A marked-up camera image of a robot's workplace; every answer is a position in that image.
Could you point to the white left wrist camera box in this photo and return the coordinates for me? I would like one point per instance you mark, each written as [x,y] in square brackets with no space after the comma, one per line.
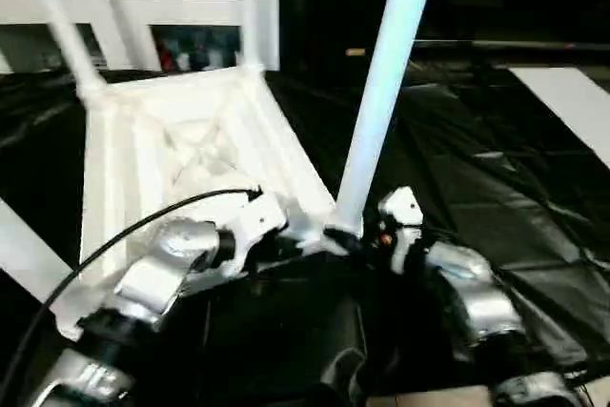
[255,221]

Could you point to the white flat board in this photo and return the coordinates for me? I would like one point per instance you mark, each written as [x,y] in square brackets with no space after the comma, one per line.
[572,102]

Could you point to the white plastic table leg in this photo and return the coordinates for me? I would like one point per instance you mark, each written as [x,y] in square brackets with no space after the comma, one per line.
[250,7]
[381,73]
[29,254]
[57,16]

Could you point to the black mat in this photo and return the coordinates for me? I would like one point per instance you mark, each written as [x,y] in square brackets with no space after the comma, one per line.
[496,197]

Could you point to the black metal rail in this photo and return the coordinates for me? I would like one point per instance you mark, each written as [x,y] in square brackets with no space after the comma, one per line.
[515,45]

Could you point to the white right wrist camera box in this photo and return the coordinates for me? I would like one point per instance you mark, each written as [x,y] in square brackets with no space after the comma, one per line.
[400,212]

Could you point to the small yellow label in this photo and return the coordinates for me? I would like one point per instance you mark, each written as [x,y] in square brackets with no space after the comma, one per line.
[355,51]

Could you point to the white plastic table top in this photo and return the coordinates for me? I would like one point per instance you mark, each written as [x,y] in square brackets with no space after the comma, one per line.
[191,140]

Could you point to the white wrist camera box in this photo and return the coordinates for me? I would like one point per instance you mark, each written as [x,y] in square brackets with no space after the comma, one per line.
[255,221]
[400,212]

